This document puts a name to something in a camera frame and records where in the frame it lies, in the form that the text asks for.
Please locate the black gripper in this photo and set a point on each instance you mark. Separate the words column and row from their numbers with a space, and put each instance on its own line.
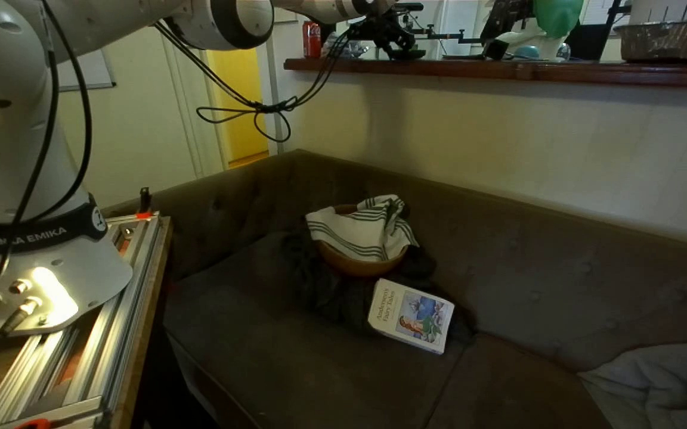
column 373, row 35

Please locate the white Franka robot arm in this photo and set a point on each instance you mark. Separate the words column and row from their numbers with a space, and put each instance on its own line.
column 11, row 97

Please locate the grey tufted sofa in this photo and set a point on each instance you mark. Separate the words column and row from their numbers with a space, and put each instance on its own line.
column 535, row 278

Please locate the red can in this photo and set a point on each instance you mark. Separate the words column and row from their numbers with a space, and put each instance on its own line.
column 314, row 38

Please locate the wooden bar counter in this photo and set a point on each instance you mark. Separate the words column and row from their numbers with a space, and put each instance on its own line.
column 519, row 72

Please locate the green round object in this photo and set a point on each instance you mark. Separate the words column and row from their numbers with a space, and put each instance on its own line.
column 559, row 14

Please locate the white green striped towel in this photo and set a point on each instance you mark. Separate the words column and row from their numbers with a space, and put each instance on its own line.
column 358, row 228

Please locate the wooden bowl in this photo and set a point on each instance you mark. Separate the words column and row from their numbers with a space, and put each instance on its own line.
column 358, row 262

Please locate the black cloth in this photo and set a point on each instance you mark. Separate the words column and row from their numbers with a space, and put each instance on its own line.
column 321, row 278

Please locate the white paperback book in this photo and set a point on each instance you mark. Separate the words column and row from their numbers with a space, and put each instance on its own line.
column 411, row 316

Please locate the black toggle clamp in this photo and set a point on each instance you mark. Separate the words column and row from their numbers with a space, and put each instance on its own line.
column 144, row 203

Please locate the grey crumpled blanket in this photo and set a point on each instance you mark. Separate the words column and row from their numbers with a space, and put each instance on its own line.
column 661, row 390

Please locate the aluminium frame robot table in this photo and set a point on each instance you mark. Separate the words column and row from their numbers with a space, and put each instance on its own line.
column 82, row 365

